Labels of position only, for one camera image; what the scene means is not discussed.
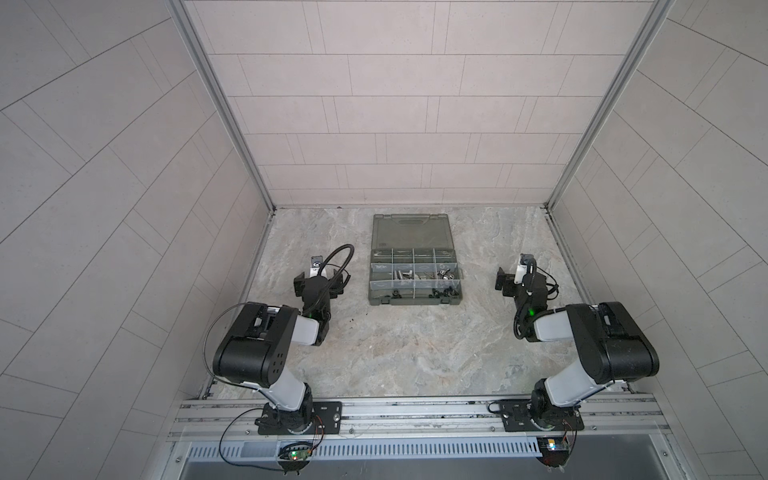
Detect silver wing nuts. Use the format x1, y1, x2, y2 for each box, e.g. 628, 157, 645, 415
436, 269, 455, 280

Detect grey compartment organizer box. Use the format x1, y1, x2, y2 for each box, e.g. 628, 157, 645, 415
368, 214, 463, 306

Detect black wing nut pair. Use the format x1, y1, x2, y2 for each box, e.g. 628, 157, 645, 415
429, 287, 458, 298

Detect silver spacer cluster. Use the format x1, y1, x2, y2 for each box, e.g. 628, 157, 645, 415
394, 269, 415, 281

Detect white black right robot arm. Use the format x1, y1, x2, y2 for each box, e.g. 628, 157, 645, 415
494, 254, 660, 431

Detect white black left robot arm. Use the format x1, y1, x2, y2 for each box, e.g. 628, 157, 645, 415
210, 244, 355, 435

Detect left green circuit board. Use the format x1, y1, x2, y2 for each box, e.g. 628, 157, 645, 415
277, 441, 314, 462

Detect right circuit board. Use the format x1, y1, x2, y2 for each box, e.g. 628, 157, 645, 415
537, 437, 571, 468

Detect white vent grille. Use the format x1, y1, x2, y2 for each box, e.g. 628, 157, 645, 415
187, 437, 542, 463

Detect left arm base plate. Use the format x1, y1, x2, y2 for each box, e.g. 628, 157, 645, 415
255, 401, 343, 435

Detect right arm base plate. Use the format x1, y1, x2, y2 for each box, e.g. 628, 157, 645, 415
487, 399, 584, 433

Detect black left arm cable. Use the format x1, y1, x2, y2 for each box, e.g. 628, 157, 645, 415
202, 303, 265, 391

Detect aluminium front rail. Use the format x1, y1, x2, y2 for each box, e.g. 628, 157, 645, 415
166, 392, 671, 441

